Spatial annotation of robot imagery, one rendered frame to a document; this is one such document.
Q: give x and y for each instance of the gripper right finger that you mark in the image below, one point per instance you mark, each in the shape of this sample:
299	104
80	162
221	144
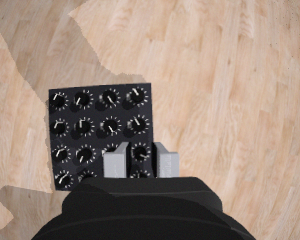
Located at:
164	163

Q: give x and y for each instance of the black knob box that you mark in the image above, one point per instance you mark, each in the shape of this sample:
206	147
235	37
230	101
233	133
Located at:
117	106

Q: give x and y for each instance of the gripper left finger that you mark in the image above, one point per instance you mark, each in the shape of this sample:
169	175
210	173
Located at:
117	164

